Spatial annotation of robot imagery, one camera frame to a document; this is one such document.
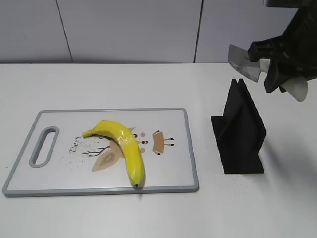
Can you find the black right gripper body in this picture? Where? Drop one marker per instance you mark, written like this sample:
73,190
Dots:
300,49

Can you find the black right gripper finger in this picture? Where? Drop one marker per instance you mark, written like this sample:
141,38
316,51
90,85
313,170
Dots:
273,48
278,73

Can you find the kitchen knife with white handle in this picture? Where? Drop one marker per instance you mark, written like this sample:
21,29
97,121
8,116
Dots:
238,58

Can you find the yellow plastic banana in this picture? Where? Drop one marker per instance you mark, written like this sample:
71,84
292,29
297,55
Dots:
122,145

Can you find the black knife stand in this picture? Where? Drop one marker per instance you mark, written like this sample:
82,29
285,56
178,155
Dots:
239,132

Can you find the white cutting board grey rim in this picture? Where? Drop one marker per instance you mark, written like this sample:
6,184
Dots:
55,159

